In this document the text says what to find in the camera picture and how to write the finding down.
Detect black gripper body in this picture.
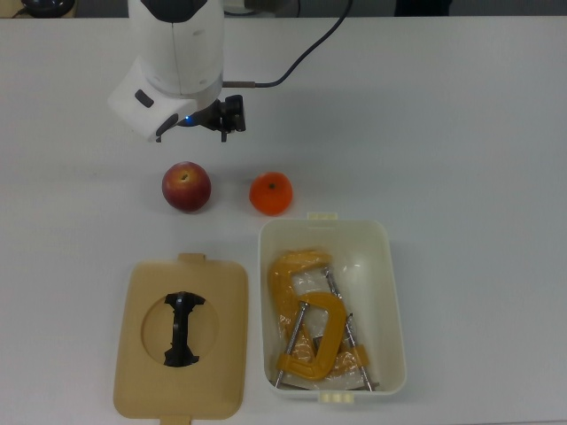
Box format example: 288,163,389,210
193,97,228,131

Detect red apple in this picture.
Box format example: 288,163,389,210
161,160,213,214

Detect orange mandarin fruit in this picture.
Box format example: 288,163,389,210
249,171,294,217

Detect white plastic container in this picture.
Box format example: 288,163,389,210
257,212,408,406

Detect tan container lid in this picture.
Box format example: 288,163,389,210
112,252,251,425

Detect large yellow C-clamp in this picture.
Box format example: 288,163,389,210
267,249,380,393

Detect small yellow C-clamp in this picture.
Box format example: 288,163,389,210
273,290,348,390

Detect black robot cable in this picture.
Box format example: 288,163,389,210
221,0,354,89

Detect black lid handle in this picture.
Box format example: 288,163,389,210
161,290,207,369

